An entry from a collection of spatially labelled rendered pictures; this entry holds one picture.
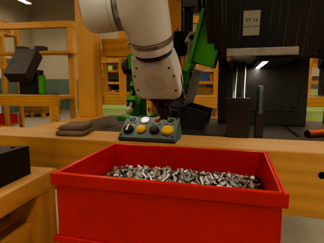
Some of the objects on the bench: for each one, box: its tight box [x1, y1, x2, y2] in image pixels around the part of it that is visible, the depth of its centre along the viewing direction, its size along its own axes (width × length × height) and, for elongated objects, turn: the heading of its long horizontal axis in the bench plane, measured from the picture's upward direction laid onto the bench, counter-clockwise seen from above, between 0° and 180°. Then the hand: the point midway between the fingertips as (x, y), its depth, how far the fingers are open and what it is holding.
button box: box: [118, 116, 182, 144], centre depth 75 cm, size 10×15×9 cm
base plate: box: [55, 115, 324, 141], centre depth 99 cm, size 42×110×2 cm
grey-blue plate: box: [254, 86, 264, 137], centre depth 80 cm, size 10×2×14 cm
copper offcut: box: [304, 128, 324, 138], centre depth 78 cm, size 9×2×2 cm
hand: (164, 109), depth 66 cm, fingers closed
